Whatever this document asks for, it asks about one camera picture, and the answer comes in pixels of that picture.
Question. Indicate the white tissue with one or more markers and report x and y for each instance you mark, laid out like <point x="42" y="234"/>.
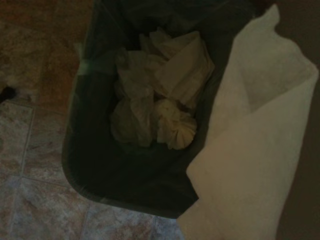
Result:
<point x="262" y="125"/>

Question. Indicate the dark trash bin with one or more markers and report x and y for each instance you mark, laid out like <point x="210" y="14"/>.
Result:
<point x="125" y="180"/>

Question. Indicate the crumpled white paper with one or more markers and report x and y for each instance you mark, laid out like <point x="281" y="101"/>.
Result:
<point x="180" y="72"/>

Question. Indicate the round crumpled tissue ball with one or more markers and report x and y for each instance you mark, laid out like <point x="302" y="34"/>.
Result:
<point x="177" y="127"/>

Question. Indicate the small black object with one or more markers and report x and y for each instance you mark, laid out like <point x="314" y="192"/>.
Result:
<point x="7" y="93"/>

